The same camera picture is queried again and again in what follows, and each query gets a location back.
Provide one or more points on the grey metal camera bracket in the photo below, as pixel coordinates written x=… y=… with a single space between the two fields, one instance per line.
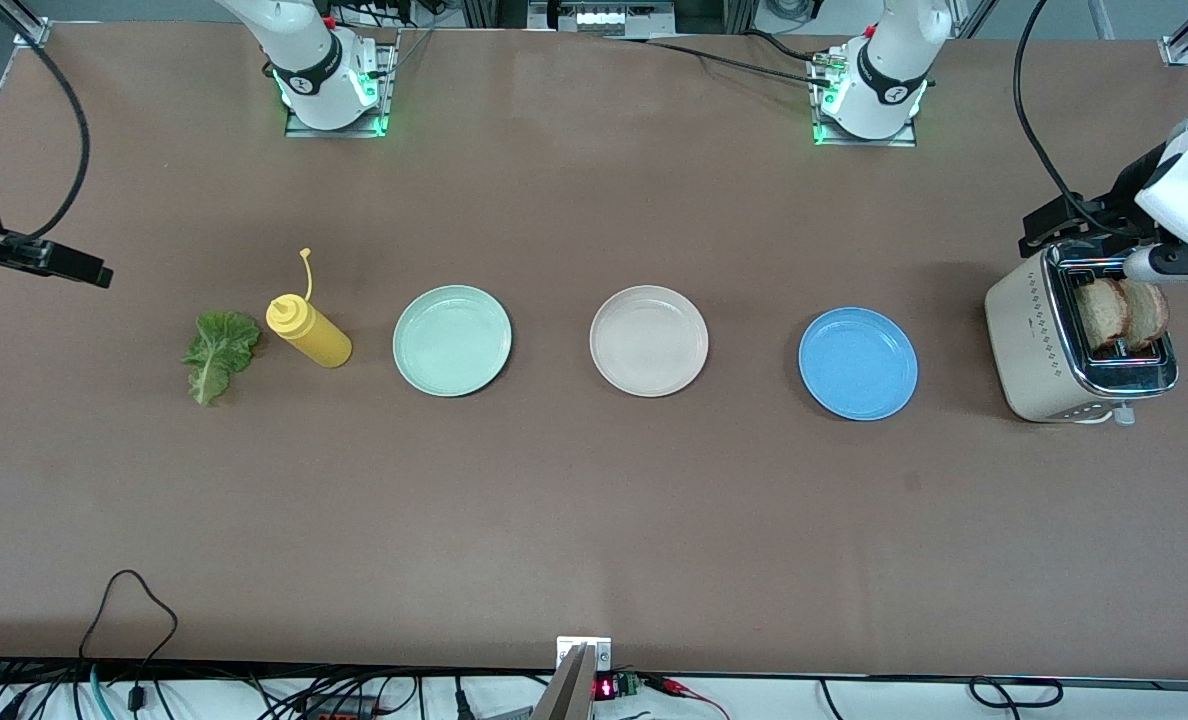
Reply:
x=569 y=690

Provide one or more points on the red clip lead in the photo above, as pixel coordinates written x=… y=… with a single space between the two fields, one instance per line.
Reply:
x=669 y=684

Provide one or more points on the toasted bread slice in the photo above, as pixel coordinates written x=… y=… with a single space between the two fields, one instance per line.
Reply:
x=1149 y=315
x=1102 y=315

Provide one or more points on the beige plate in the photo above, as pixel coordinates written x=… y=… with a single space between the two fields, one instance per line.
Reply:
x=649 y=340

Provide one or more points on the device with white lights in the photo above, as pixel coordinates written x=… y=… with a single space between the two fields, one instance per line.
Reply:
x=599 y=18

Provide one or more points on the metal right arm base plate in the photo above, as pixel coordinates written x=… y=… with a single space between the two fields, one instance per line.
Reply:
x=299 y=130

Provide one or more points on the yellow mustard squeeze bottle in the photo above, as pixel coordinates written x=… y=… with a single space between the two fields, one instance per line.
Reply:
x=314 y=340

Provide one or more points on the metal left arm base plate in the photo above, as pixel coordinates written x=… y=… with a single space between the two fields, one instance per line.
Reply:
x=834 y=142

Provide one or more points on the green lettuce leaf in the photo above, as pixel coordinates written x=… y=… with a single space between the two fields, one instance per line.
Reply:
x=219 y=350

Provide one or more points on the pale green plate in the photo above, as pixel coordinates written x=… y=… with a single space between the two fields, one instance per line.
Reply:
x=452 y=340

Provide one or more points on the beige chrome toaster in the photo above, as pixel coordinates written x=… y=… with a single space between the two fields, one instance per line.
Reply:
x=1039 y=350

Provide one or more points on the circuit board with red display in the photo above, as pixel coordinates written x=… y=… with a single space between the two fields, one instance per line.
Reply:
x=606 y=688

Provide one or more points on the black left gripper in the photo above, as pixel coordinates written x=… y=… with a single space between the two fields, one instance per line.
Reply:
x=1120 y=195

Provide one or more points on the blue plate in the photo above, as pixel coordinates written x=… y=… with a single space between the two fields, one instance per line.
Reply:
x=859 y=365

